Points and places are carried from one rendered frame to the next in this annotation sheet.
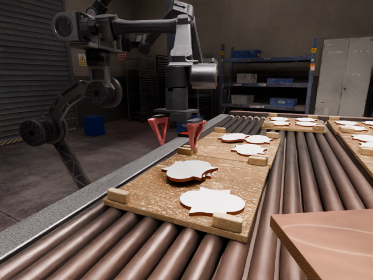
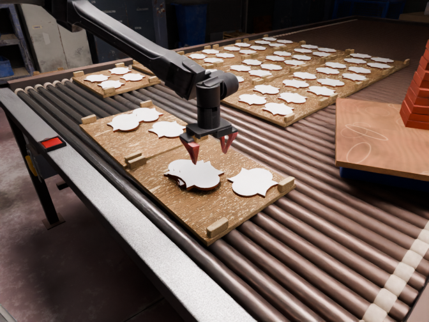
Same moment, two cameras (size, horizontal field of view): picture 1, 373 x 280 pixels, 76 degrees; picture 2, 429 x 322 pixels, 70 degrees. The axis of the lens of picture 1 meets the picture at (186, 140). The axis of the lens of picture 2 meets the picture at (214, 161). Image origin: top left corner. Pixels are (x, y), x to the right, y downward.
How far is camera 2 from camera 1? 0.77 m
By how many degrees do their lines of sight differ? 62
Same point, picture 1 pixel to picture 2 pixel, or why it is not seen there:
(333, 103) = (50, 26)
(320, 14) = not seen: outside the picture
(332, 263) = (373, 161)
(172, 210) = (252, 204)
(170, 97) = (214, 117)
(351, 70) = not seen: outside the picture
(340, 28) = not seen: outside the picture
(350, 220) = (345, 144)
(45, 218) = (205, 296)
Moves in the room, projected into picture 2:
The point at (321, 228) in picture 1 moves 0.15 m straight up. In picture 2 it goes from (350, 153) to (364, 103)
